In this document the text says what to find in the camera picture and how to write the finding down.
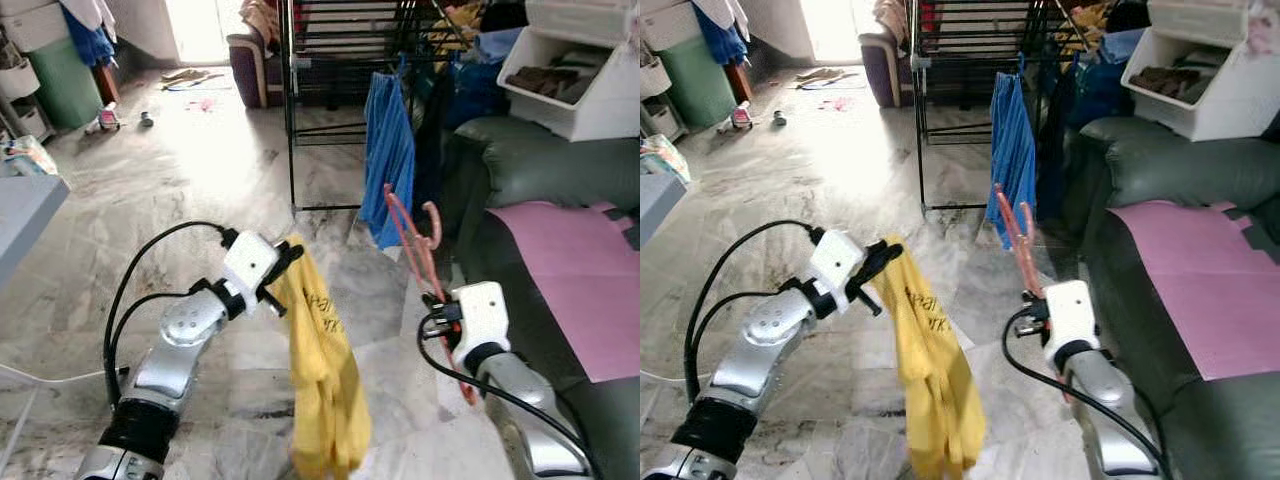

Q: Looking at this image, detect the dark green leather sofa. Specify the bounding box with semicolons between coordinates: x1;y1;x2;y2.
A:
1062;115;1280;480
440;115;641;480

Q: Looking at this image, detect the long black left arm cable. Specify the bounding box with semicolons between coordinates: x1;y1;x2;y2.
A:
105;222;241;401
685;220;826;401

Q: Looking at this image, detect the pale yellow towel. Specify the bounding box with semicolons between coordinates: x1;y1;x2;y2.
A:
430;0;486;56
1060;0;1111;56

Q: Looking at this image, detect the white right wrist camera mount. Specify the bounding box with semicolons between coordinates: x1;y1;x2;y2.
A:
450;283;511;371
1042;280;1101;371

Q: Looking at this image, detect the blue cloth bundle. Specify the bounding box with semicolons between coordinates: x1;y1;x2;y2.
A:
692;0;751;69
60;0;119;69

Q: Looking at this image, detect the green waste bin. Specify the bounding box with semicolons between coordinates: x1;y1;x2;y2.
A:
658;35;739;131
25;35;106;131

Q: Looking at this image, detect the black metal drying rack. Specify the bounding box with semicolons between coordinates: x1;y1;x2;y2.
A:
280;0;531;213
908;0;1151;213

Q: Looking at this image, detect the purple and cream armchair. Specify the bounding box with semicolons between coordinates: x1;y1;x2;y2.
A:
860;30;916;109
227;30;291;109

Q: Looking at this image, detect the bright blue garment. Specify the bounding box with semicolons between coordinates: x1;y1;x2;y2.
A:
360;70;416;251
990;70;1039;251

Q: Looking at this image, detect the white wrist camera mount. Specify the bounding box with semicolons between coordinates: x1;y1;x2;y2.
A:
450;283;511;371
1042;280;1101;371
808;232;869;306
220;232;283;313

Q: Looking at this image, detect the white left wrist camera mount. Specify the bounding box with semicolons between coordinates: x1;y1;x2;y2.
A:
220;232;283;313
808;232;869;306

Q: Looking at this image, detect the white stackable storage bin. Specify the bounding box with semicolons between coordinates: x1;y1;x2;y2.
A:
525;0;641;46
1148;0;1280;46
497;25;641;143
1120;25;1280;143

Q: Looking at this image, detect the pink plastic hanger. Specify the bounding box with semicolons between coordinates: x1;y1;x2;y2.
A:
383;183;479;406
993;183;1076;401

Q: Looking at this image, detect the navy garment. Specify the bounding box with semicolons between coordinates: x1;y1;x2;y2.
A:
1038;65;1076;221
412;65;456;216

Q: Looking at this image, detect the pink foam mat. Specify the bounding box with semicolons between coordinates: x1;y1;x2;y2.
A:
487;200;641;384
1108;200;1280;381

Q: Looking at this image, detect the short black left arm cable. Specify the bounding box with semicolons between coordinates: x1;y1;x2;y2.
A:
688;290;791;381
105;290;201;381

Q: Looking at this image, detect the yellow T-shirt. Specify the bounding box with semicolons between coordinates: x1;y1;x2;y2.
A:
265;235;373;479
875;235;986;479

